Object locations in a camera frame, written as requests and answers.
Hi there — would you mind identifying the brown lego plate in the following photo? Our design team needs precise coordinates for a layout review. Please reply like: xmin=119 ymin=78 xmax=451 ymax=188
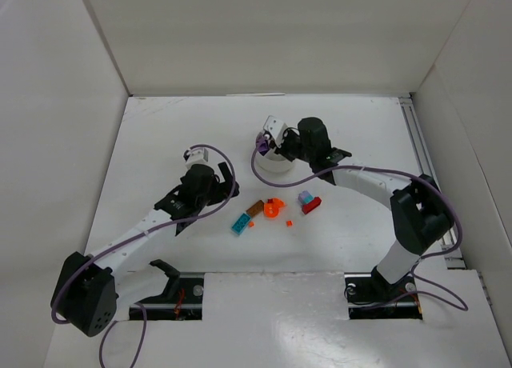
xmin=246 ymin=200 xmax=265 ymax=218

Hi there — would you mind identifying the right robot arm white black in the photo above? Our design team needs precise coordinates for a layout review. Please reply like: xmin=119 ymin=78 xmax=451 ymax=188
xmin=264 ymin=117 xmax=455 ymax=295

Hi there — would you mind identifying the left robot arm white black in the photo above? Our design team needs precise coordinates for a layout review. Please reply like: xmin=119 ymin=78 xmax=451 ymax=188
xmin=50 ymin=161 xmax=239 ymax=337

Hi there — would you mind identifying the teal lego brick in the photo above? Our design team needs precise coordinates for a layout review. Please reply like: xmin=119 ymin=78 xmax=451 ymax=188
xmin=231 ymin=213 xmax=251 ymax=236

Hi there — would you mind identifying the white round divided container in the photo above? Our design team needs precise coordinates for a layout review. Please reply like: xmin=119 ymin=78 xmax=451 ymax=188
xmin=255 ymin=133 xmax=294 ymax=174

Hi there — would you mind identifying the orange round lego piece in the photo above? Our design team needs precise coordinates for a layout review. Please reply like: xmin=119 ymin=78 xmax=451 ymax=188
xmin=263 ymin=198 xmax=286 ymax=219

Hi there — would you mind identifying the red lego brick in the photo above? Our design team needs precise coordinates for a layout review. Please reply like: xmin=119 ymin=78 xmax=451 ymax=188
xmin=302 ymin=197 xmax=322 ymax=215

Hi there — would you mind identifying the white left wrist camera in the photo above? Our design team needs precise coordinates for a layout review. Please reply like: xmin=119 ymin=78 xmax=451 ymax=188
xmin=183 ymin=147 xmax=209 ymax=170

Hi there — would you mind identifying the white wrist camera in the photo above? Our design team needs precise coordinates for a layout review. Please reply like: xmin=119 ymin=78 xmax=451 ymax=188
xmin=262 ymin=115 xmax=288 ymax=146
xmin=183 ymin=147 xmax=209 ymax=170

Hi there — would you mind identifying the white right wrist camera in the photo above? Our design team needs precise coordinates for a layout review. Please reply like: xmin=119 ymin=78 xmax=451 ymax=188
xmin=262 ymin=115 xmax=288 ymax=146

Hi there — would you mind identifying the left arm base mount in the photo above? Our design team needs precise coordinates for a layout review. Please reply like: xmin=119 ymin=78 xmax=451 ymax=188
xmin=138 ymin=259 xmax=205 ymax=322

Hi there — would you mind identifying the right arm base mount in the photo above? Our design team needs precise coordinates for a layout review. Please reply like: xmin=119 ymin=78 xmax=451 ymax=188
xmin=343 ymin=271 xmax=422 ymax=320

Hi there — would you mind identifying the aluminium rail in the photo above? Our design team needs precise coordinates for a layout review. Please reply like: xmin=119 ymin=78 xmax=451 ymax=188
xmin=398 ymin=96 xmax=467 ymax=270

